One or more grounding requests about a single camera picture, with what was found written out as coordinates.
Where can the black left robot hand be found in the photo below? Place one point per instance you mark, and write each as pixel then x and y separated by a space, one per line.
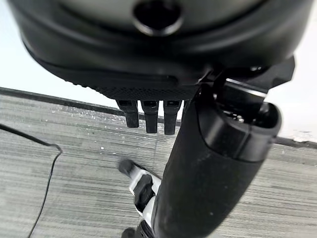
pixel 138 62

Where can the silver robot leg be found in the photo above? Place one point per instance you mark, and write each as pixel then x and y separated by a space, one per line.
pixel 142 188

